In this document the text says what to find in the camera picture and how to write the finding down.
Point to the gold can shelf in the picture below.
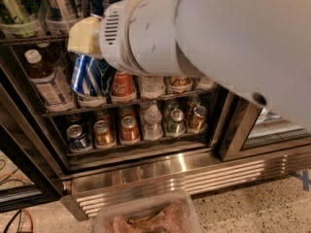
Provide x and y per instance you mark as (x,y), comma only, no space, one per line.
(103,136)
(178,84)

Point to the blue pepsi can bottom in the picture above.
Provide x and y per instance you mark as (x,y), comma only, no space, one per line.
(79,140)

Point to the small water bottle bottom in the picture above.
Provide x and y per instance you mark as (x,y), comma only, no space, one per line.
(152,126)

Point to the brown tea bottle left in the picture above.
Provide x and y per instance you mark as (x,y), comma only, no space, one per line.
(50,82)

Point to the clear plastic container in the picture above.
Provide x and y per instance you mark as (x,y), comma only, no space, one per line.
(171,212)

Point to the green can top shelf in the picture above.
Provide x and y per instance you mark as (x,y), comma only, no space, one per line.
(20,18)

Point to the red can bottom shelf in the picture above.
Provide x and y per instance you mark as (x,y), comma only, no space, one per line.
(129,130)

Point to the brown tea bottle right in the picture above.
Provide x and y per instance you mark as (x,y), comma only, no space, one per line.
(205,84)

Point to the green can bottom shelf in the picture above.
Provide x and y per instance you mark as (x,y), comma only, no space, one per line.
(175,124)

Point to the steel fridge vent grille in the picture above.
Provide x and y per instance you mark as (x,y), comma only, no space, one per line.
(194,172)

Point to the blue pepsi can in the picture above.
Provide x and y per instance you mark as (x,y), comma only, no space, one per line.
(79,140)
(91,76)

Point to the silver can top shelf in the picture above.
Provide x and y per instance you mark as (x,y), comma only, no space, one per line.
(63,14)

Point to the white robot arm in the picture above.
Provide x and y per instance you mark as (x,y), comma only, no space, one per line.
(258,49)

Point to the orange can bottom shelf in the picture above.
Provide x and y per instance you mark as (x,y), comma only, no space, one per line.
(198,117)

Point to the red coca-cola can middle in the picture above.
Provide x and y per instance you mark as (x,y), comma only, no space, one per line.
(123,88)

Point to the gold can middle shelf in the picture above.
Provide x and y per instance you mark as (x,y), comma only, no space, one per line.
(178,84)

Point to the brown tea bottle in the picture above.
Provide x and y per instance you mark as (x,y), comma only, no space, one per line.
(50,82)
(205,84)

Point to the gold can bottom shelf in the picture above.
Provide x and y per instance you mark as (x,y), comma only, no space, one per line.
(103,136)

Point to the fridge sliding glass door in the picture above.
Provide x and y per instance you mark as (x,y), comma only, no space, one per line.
(249,130)

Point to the green can shelf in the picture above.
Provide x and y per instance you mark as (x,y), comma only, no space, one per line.
(20,18)
(175,124)

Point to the green white 7up can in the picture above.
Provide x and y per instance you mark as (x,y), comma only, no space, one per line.
(90,101)

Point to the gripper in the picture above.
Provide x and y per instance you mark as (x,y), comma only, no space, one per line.
(112,36)

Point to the clear water bottle middle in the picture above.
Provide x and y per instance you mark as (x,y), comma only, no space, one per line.
(151,86)

